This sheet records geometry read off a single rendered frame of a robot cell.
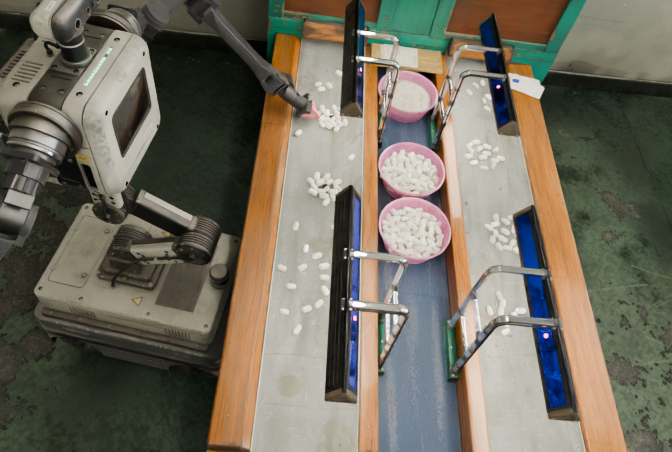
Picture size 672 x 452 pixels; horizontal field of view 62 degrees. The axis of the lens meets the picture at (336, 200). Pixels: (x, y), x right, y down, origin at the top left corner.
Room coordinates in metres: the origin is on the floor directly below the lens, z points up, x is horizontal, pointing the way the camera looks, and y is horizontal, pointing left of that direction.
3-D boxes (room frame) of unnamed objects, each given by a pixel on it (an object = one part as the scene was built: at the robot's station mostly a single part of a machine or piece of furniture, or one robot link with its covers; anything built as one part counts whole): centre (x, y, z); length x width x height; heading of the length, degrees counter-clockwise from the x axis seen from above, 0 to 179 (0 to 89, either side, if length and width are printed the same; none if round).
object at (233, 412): (1.24, 0.26, 0.67); 1.81 x 0.12 x 0.19; 7
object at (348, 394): (0.74, -0.07, 1.08); 0.62 x 0.08 x 0.07; 7
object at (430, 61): (2.13, -0.19, 0.77); 0.33 x 0.15 x 0.01; 97
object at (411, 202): (1.19, -0.30, 0.72); 0.27 x 0.27 x 0.10
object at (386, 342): (0.75, -0.15, 0.90); 0.20 x 0.19 x 0.45; 7
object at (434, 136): (1.76, -0.43, 0.90); 0.20 x 0.19 x 0.45; 7
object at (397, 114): (1.91, -0.21, 0.72); 0.27 x 0.27 x 0.10
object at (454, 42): (2.22, -0.52, 0.83); 0.30 x 0.06 x 0.07; 97
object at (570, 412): (0.81, -0.63, 1.08); 0.62 x 0.08 x 0.07; 7
